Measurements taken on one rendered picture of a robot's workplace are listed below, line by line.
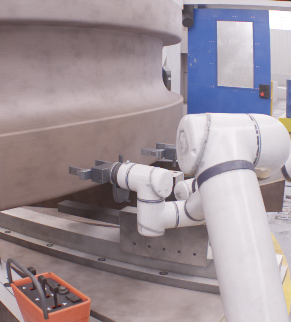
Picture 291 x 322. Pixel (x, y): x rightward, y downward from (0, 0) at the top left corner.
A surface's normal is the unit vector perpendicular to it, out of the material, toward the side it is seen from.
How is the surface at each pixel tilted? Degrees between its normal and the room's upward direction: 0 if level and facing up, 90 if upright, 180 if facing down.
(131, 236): 90
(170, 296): 0
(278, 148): 93
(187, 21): 125
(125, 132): 90
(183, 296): 0
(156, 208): 89
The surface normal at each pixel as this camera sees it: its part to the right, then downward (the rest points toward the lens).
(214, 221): -0.79, -0.15
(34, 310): -0.72, 0.24
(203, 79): -0.42, 0.18
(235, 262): -0.51, -0.31
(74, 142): 0.81, 0.12
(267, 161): 0.26, 0.70
